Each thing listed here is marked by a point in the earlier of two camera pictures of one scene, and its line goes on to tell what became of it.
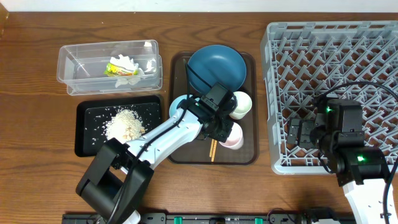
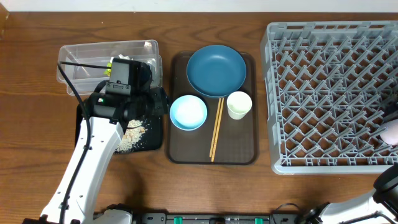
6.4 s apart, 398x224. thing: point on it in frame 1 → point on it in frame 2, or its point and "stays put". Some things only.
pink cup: (236, 138) → (390, 135)
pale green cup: (244, 103) stays put
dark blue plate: (216, 63) stays put
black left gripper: (228, 129) → (159, 96)
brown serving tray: (206, 152) stays put
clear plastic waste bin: (113, 67) stays put
